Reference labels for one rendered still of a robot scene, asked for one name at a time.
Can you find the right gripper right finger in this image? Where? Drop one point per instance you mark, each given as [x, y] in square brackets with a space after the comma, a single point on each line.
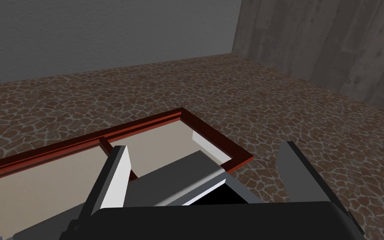
[298, 180]

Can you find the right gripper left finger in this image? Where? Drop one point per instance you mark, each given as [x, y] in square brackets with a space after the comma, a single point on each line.
[117, 180]

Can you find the grey box with dark opening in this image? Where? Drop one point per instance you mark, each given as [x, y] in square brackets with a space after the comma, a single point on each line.
[178, 176]

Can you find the red-brown framed beige cabinet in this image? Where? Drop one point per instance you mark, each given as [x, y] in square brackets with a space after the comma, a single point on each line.
[28, 190]

